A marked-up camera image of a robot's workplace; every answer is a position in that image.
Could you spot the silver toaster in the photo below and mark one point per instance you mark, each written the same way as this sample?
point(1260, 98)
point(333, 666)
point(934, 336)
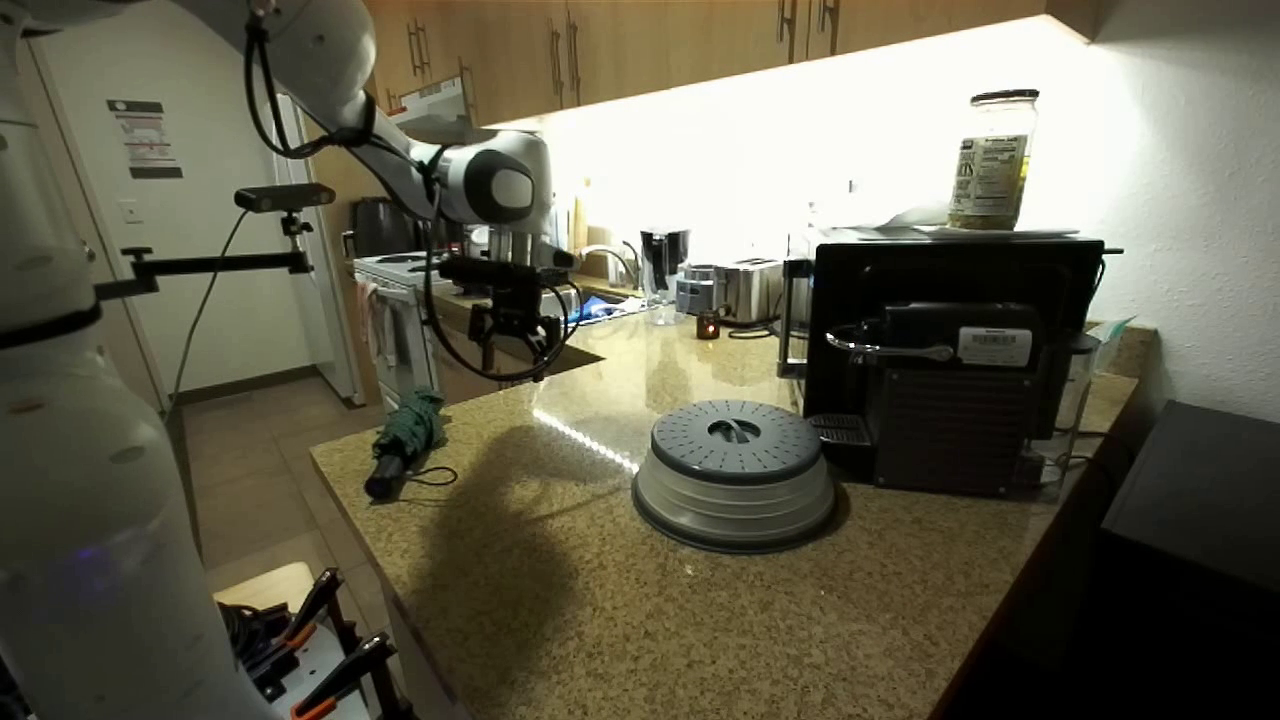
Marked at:
point(746, 290)

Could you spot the clear water filter pitcher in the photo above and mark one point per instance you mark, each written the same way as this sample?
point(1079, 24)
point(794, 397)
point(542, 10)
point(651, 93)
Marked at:
point(666, 257)

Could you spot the chrome sink faucet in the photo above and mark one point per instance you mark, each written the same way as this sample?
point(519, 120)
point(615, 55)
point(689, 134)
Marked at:
point(621, 262)

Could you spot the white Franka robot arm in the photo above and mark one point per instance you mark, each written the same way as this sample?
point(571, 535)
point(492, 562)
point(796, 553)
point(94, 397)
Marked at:
point(81, 506)

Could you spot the wooden wall cabinets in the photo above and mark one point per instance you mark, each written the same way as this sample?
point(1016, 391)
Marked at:
point(641, 42)

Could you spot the white stove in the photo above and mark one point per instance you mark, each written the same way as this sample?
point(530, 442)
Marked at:
point(395, 333)

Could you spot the small dark mug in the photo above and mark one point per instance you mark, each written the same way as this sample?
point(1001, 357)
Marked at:
point(706, 326)

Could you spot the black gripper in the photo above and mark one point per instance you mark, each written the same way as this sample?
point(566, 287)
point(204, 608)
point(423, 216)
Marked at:
point(527, 304)

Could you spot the tool tray with pliers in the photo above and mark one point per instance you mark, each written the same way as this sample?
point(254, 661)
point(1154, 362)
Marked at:
point(315, 655)

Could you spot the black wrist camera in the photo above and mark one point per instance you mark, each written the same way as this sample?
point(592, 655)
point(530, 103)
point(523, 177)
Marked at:
point(485, 269)

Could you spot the black coffee machine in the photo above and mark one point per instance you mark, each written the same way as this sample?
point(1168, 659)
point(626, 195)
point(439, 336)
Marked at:
point(947, 400)

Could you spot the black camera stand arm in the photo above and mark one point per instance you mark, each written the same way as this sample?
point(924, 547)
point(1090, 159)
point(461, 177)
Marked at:
point(200, 266)

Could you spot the glass jar with label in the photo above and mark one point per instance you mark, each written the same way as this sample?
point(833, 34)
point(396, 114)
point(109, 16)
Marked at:
point(994, 167)

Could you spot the large black box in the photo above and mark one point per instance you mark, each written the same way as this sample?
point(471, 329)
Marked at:
point(1184, 562)

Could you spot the white hanging towel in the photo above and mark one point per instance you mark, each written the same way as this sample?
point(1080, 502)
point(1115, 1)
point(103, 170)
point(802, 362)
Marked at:
point(284, 161)

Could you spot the black camera head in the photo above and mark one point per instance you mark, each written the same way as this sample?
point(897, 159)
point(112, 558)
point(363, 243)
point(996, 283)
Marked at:
point(280, 198)

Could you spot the black steel microwave oven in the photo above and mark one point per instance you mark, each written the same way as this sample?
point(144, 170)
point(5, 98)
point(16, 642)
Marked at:
point(934, 275)

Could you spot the printed paper notice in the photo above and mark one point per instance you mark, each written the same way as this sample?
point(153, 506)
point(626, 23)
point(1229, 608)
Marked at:
point(144, 136)

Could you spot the black kettle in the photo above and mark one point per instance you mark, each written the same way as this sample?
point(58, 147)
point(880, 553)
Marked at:
point(384, 224)

